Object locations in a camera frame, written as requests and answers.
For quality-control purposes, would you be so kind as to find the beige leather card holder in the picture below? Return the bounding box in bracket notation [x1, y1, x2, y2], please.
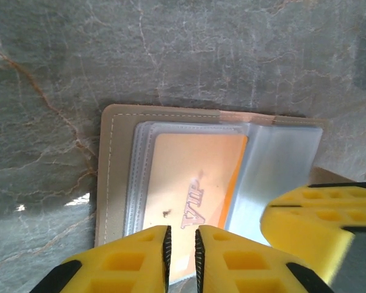
[94, 103, 354, 286]

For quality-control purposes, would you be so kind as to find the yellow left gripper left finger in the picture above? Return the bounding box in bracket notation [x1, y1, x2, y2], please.
[29, 225, 173, 293]

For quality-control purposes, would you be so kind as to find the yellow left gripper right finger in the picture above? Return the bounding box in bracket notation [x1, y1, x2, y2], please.
[195, 225, 335, 293]

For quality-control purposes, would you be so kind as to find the gold VIP card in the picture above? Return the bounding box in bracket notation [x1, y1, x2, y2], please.
[142, 133, 248, 283]

